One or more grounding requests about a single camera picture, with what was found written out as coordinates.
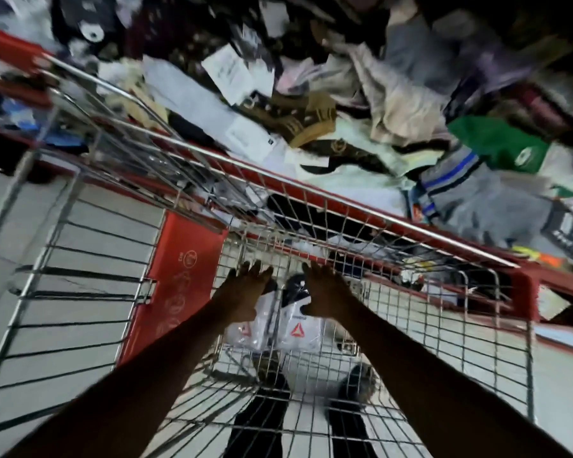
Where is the person's left hand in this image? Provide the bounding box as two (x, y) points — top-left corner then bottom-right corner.
(219, 260), (275, 326)

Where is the person's right leg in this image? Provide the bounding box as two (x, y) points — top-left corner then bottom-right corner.
(325, 403), (380, 458)

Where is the metal wire shopping cart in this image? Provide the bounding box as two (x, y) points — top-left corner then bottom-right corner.
(0, 52), (539, 458)

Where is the green garment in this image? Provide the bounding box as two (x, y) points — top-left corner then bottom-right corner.
(447, 115), (551, 175)

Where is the person's left forearm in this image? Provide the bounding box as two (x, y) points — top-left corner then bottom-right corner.
(2, 298), (235, 458)

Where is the white plastic garment packet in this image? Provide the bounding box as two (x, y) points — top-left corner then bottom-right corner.
(223, 280), (281, 352)

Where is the person's right shoe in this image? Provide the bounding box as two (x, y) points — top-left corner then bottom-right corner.
(336, 363), (379, 407)

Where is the person's shoe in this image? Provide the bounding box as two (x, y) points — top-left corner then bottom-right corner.
(255, 355), (291, 392)
(336, 363), (379, 407)

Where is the white and black garment packet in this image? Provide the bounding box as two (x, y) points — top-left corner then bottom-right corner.
(276, 274), (326, 354)

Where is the grey blue-striped sweatshirt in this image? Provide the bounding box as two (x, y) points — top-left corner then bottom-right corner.
(416, 147), (557, 249)

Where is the beige garment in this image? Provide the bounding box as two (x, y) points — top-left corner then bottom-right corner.
(351, 42), (452, 146)

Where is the person's left leg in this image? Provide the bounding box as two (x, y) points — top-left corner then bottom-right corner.
(223, 388), (293, 458)

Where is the person's leg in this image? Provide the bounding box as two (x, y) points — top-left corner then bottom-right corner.
(325, 403), (380, 458)
(223, 388), (293, 458)

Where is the person's left shoe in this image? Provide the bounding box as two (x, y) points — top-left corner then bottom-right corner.
(255, 355), (291, 392)

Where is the white paper tag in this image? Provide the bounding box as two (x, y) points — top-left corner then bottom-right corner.
(202, 44), (255, 106)

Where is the pile of mixed clothes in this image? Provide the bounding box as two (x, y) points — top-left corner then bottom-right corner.
(0, 0), (573, 274)

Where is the person's right forearm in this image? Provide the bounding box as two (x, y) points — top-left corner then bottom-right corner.
(344, 302), (573, 458)

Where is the red metal clothes bin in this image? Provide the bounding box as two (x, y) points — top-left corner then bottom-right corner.
(0, 25), (573, 356)

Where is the red plastic cart seat flap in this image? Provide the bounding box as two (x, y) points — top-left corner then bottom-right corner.
(117, 211), (229, 369)

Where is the person's right hand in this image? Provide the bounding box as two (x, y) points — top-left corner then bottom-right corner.
(299, 261), (360, 320)

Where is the brown patterned garment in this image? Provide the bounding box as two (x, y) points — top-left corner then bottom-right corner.
(239, 92), (339, 149)

